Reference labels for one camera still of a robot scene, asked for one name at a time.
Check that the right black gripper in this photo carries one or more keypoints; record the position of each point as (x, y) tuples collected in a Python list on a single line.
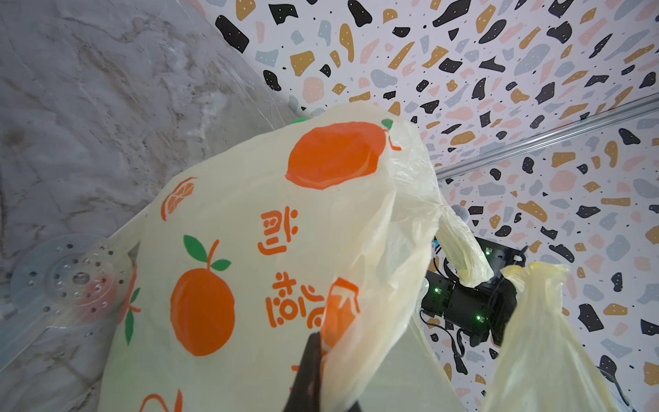
[(481, 312)]

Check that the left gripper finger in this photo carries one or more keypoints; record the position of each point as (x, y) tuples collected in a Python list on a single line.
[(305, 393)]

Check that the blue toy microphone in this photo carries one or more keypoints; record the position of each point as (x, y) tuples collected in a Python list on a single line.
[(461, 212)]

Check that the cream plastic bag orange print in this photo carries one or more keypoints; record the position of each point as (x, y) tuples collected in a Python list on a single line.
[(322, 226)]

